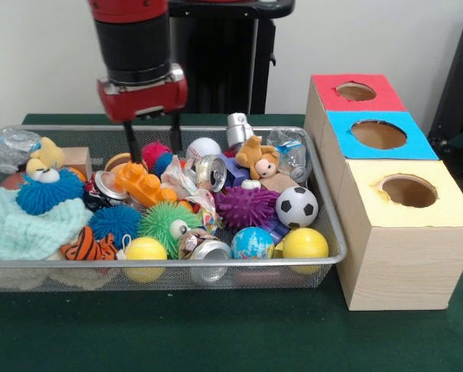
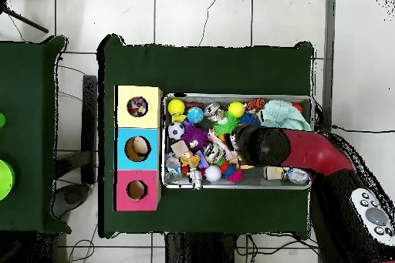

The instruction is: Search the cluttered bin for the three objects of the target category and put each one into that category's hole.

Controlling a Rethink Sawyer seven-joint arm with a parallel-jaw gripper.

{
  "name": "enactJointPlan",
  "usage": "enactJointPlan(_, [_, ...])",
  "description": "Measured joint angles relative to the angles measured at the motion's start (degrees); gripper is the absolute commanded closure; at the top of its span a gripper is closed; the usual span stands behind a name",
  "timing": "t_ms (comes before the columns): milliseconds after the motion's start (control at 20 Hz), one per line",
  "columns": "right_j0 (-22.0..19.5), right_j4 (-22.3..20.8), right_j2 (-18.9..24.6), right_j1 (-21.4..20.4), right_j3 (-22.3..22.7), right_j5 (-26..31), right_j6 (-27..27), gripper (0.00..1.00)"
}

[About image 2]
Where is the brown plush teddy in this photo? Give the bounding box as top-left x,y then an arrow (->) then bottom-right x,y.
179,150 -> 201,170

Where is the mint green cloth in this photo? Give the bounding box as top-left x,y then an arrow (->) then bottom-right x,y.
258,99 -> 312,132

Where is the clear mesh bin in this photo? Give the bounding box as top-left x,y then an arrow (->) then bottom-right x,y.
161,93 -> 314,191

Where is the wooden box with three holes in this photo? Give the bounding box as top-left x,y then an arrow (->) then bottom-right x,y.
114,85 -> 164,213

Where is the small globe ball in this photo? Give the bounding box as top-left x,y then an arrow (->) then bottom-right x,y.
187,106 -> 205,125

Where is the black and white soccer ball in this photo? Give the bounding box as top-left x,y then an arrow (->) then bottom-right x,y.
167,122 -> 186,141

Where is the green spiky ball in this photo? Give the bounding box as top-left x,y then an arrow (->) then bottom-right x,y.
214,112 -> 238,136

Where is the yellow ball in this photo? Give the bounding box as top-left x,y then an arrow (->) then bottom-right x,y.
228,101 -> 246,119
167,99 -> 186,118

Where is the silver toy robot figure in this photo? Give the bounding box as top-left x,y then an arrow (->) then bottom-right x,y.
187,167 -> 205,191

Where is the blue spiky ball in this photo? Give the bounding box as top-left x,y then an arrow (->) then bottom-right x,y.
239,112 -> 262,127

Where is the orange tiger plush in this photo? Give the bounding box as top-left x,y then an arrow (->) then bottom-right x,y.
245,97 -> 266,113

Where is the dark green table cloth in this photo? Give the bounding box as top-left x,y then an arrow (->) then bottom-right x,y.
97,33 -> 316,239

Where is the black upright panel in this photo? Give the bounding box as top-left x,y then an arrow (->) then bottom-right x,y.
79,74 -> 99,185

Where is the green cloth side table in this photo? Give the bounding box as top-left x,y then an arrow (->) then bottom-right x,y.
0,35 -> 68,234

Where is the bright green cup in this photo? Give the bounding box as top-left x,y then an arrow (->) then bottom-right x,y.
0,158 -> 16,202

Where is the black tripod leg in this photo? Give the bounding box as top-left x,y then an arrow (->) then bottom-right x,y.
0,0 -> 50,35

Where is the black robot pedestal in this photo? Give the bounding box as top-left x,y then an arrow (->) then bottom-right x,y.
163,231 -> 254,263

